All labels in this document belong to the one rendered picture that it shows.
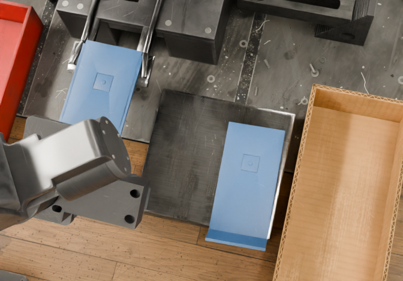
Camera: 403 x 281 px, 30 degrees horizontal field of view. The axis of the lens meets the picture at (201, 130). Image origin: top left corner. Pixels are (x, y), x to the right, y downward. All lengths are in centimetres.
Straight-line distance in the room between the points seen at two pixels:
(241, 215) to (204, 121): 13
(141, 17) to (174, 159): 18
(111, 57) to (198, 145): 15
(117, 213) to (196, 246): 23
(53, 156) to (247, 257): 36
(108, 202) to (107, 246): 23
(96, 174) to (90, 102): 25
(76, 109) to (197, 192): 18
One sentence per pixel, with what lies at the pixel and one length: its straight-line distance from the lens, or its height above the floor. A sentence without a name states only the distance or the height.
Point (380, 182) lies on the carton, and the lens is 94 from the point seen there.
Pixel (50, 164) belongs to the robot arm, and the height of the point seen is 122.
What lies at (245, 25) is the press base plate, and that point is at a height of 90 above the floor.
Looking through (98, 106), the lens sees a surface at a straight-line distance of 88.
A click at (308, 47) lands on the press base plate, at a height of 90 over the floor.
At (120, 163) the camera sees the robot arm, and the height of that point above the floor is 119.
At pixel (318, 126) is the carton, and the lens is 95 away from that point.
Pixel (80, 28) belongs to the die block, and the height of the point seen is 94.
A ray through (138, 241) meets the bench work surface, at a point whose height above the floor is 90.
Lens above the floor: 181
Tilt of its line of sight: 73 degrees down
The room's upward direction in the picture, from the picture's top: 12 degrees counter-clockwise
